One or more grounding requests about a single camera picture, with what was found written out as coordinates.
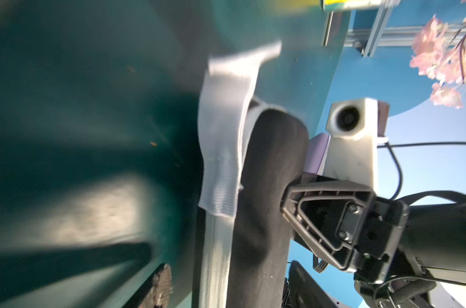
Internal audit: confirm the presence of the rear aluminium frame bar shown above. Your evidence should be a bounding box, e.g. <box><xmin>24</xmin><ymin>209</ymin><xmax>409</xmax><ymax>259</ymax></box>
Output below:
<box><xmin>344</xmin><ymin>24</ymin><xmax>466</xmax><ymax>48</ymax></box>

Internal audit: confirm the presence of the pink cherry blossom tree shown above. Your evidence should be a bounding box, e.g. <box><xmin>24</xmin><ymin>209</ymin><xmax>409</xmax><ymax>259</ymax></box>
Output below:
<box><xmin>410</xmin><ymin>2</ymin><xmax>466</xmax><ymax>109</ymax></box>

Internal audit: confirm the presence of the black zippered umbrella sleeve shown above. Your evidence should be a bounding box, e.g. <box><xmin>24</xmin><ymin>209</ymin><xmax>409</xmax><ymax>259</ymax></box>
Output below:
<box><xmin>192</xmin><ymin>41</ymin><xmax>309</xmax><ymax>307</ymax></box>

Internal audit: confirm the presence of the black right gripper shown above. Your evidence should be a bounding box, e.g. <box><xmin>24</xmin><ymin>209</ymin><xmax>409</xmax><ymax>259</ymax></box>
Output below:
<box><xmin>281</xmin><ymin>180</ymin><xmax>466</xmax><ymax>307</ymax></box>

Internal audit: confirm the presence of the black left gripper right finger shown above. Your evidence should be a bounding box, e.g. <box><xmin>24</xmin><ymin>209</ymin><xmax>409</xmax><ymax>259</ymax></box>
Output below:
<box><xmin>284</xmin><ymin>261</ymin><xmax>338</xmax><ymax>308</ymax></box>

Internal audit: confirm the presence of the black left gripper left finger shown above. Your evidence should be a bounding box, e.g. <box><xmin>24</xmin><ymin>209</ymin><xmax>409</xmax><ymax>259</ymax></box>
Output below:
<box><xmin>138</xmin><ymin>264</ymin><xmax>173</xmax><ymax>308</ymax></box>

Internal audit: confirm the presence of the right aluminium frame post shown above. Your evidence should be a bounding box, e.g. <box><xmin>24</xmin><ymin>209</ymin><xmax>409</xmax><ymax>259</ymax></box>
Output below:
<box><xmin>361</xmin><ymin>0</ymin><xmax>400</xmax><ymax>57</ymax></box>

